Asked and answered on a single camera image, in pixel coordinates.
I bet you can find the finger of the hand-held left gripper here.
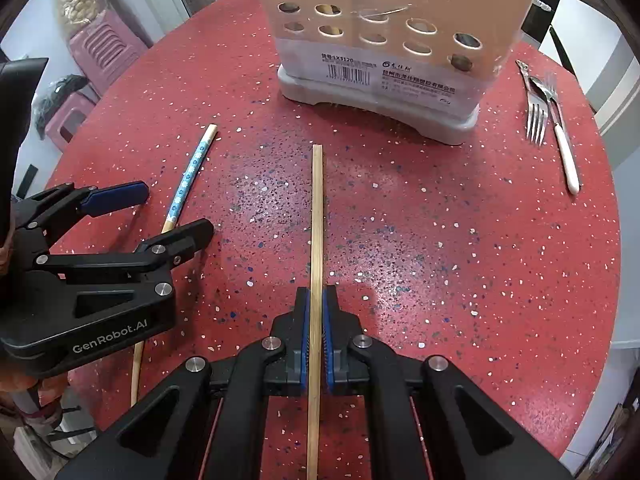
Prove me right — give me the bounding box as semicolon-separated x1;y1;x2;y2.
31;217;216;282
12;180;150;235

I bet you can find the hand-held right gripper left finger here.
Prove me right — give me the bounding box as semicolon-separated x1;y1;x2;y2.
55;286;313;480

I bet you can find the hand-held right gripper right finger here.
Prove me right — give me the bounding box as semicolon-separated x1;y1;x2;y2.
322;285;576;480

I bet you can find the blue patterned wooden chopstick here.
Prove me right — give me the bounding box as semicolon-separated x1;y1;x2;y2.
130;124;219;408

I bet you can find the plain wooden chopstick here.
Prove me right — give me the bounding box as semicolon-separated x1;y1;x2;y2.
306;144;325;480

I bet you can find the person's left forearm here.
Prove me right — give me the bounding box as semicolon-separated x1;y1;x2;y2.
10;372;71;426

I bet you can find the pink stool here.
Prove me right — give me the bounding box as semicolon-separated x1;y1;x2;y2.
44;91;99;154

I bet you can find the black cloth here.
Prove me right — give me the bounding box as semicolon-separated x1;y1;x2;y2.
32;74;89;127

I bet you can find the stack of pink stools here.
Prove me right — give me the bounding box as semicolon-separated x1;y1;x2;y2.
67;14;152;97

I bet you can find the white-handled metal fork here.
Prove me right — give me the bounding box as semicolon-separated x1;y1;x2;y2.
542;72;582;196

